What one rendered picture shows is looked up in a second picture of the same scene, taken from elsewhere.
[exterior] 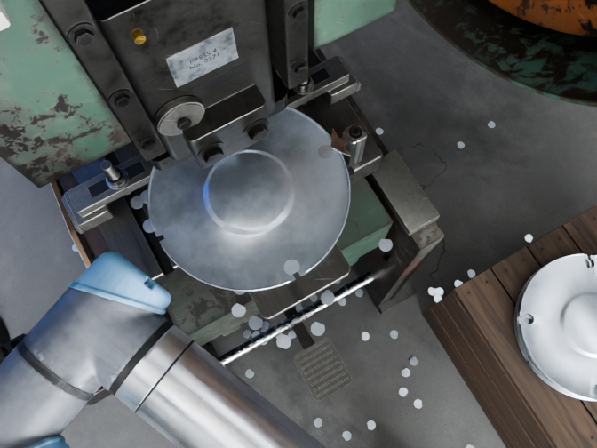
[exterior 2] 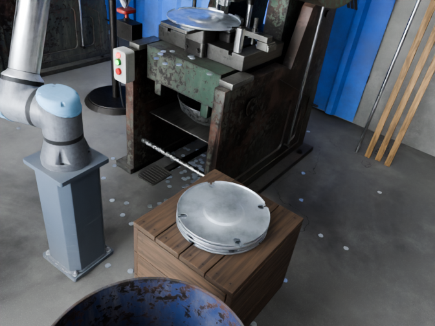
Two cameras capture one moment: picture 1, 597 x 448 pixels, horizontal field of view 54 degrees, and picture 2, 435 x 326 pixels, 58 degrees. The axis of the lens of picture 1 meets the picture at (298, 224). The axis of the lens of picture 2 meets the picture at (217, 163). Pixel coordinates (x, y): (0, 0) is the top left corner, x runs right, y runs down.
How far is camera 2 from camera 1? 1.46 m
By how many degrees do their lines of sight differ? 49
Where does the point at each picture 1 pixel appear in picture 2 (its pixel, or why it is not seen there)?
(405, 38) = (364, 201)
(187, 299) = (162, 44)
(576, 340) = (210, 203)
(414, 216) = (227, 79)
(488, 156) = (323, 249)
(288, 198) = (206, 21)
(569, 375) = (187, 204)
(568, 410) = (167, 217)
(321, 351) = (163, 171)
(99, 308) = not seen: outside the picture
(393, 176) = (241, 75)
